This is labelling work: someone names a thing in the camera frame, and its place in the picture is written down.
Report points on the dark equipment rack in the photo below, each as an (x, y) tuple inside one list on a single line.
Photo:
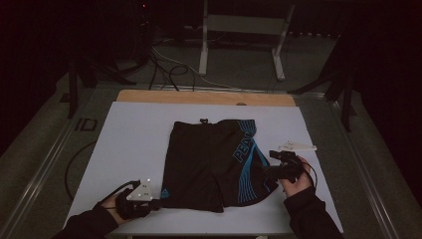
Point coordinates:
[(139, 30)]

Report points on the white metal stand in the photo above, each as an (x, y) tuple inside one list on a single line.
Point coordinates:
[(244, 25)]

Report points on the white table mat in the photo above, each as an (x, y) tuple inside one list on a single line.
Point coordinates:
[(132, 139)]

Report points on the metal floor rail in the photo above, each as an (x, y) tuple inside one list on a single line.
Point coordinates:
[(40, 172), (361, 166)]

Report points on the person's left hand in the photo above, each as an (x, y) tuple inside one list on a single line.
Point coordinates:
[(114, 209)]

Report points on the black tripod stand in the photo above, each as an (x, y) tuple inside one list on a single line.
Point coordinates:
[(73, 89), (346, 99)]

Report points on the black shorts with blue stripes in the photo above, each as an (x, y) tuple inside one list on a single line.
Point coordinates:
[(205, 166)]

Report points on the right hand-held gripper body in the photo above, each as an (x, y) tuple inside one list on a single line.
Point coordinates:
[(292, 167)]

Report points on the person's right hand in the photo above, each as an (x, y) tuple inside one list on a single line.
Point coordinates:
[(295, 188)]

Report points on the wooden table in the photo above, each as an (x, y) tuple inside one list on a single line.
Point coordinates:
[(199, 98)]

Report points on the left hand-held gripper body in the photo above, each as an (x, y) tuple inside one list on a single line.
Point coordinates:
[(137, 199)]

